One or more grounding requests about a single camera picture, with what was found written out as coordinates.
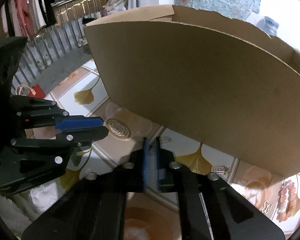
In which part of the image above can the gold hair clip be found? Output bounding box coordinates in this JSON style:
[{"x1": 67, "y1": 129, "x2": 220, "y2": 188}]
[{"x1": 210, "y1": 166, "x2": 230, "y2": 175}]

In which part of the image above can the brown cardboard box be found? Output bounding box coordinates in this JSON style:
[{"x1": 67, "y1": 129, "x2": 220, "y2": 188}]
[{"x1": 84, "y1": 5, "x2": 300, "y2": 177}]

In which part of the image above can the red gift bag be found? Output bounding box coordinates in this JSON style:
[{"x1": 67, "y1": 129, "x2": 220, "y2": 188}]
[{"x1": 15, "y1": 84, "x2": 46, "y2": 99}]

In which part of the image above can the ginkgo pattern table mat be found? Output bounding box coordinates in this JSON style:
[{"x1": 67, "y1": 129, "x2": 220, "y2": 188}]
[{"x1": 29, "y1": 58, "x2": 300, "y2": 240}]

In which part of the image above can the red hanging garment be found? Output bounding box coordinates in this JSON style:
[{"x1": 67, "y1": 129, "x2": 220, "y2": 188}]
[{"x1": 0, "y1": 0, "x2": 34, "y2": 37}]

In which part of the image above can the blue water jug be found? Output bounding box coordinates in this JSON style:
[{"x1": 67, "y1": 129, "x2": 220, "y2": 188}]
[{"x1": 256, "y1": 16, "x2": 279, "y2": 36}]

